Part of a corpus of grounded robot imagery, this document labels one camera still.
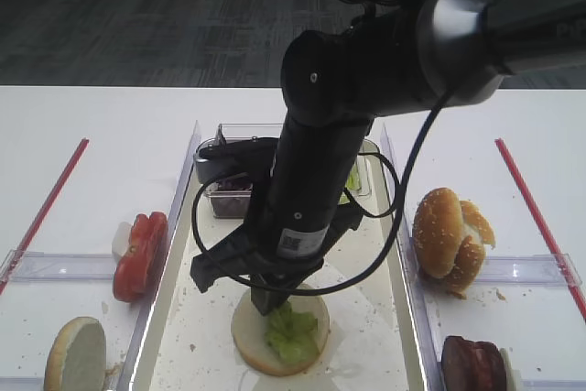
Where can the white patty holder block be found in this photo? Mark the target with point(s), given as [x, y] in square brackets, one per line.
[514, 381]

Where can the left clear long divider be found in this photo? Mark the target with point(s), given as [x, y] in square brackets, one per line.
[176, 208]

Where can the right clear cross divider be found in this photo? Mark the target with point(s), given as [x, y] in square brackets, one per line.
[551, 270]

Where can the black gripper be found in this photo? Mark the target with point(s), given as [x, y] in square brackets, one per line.
[275, 266]

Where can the bottom bun half on tray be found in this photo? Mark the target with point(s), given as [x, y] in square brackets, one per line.
[248, 329]

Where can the right clear long divider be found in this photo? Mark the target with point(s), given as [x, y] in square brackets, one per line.
[419, 351]

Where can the clear long divider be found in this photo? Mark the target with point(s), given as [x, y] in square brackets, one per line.
[419, 351]
[176, 208]

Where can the sesame bun top rear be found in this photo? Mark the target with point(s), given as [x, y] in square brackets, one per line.
[473, 218]

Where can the left red tape strip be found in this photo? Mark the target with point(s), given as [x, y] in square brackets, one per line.
[42, 212]

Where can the white tomato holder block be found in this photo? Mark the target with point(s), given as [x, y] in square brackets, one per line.
[120, 242]

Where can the red tomato slices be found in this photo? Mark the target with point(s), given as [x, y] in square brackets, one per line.
[135, 269]

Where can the green lettuce pile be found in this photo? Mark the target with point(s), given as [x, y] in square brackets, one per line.
[353, 185]

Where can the sesame bun top front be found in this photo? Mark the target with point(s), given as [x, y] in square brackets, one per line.
[447, 250]

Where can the right red tape strip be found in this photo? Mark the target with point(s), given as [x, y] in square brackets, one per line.
[538, 212]

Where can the standing bun half left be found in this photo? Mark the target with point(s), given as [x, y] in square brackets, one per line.
[77, 358]

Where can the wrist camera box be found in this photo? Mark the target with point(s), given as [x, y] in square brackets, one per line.
[253, 156]

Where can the sesame bun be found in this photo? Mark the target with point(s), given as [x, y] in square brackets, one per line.
[447, 250]
[473, 218]

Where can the clear plastic salad container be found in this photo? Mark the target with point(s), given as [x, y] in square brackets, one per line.
[232, 132]

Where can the brown meat patties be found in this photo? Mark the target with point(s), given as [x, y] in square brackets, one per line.
[470, 366]

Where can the shredded purple cabbage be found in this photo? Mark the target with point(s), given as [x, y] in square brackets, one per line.
[230, 198]

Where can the white metal serving tray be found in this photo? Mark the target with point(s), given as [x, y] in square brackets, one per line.
[189, 345]

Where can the red tape strip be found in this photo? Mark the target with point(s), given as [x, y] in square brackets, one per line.
[538, 212]
[42, 212]

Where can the left clear cross divider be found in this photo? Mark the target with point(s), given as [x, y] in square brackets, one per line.
[47, 267]

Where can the clear cross divider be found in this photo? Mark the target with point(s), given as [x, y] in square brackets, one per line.
[47, 267]
[551, 270]

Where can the green lettuce leaf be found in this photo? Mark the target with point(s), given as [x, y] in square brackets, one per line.
[291, 335]

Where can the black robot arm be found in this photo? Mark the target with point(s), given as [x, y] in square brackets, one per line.
[398, 57]

